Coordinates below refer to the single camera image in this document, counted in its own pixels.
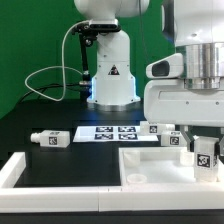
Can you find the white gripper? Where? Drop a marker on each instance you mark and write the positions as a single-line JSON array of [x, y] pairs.
[[167, 101]]

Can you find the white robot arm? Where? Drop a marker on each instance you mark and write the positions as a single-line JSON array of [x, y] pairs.
[[186, 88]]

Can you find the white U-shaped fence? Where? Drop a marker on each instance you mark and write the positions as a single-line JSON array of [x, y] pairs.
[[138, 197]]

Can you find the white sheet with tags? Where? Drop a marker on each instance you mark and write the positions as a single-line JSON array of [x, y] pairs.
[[111, 133]]

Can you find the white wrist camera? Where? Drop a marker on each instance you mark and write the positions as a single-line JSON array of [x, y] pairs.
[[166, 68]]

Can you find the black camera on stand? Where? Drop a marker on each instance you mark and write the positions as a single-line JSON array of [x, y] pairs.
[[87, 33]]

